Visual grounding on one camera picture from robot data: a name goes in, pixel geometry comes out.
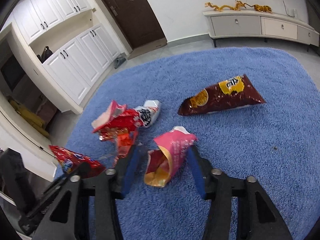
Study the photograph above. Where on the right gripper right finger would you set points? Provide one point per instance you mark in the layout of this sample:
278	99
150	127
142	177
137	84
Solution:
258	217

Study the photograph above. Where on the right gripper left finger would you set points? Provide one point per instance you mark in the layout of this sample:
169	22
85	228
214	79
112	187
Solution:
109	186

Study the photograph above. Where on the red colourful candy bag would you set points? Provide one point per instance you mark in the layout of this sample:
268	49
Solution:
70	160

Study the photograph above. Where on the red white wrapper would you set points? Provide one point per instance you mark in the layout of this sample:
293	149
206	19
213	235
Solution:
120	124

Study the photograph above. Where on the pink snack box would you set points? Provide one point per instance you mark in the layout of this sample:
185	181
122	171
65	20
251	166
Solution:
165	161

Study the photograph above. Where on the dark brown snack bag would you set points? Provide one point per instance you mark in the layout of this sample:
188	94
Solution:
233	93

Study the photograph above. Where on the blue fluffy blanket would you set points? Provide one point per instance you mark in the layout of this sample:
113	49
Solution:
277	142

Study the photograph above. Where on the grey slipper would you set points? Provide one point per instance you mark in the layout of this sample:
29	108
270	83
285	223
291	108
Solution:
119	61

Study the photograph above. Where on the white tv cabinet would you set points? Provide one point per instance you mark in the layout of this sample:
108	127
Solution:
228	24

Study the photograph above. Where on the orange tiger ornament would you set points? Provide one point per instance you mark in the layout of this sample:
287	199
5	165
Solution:
262	8

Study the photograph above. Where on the dark brown door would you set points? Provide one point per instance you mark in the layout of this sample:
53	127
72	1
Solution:
136	20

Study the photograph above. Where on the white wall cabinets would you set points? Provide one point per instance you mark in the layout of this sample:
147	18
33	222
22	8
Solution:
65	48

